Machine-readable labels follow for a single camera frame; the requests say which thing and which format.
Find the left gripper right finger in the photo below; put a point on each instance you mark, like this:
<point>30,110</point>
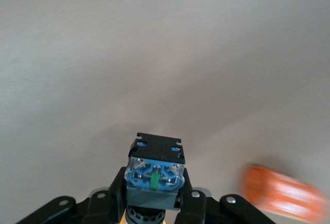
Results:
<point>201,208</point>

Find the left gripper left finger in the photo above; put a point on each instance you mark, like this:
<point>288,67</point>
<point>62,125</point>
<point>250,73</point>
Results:
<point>103,208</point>

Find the yellow cap push button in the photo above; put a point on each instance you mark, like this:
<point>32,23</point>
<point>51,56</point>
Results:
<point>154,157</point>

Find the orange 4680 cylinder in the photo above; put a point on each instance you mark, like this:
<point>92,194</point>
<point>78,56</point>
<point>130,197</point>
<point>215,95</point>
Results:
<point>278,193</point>

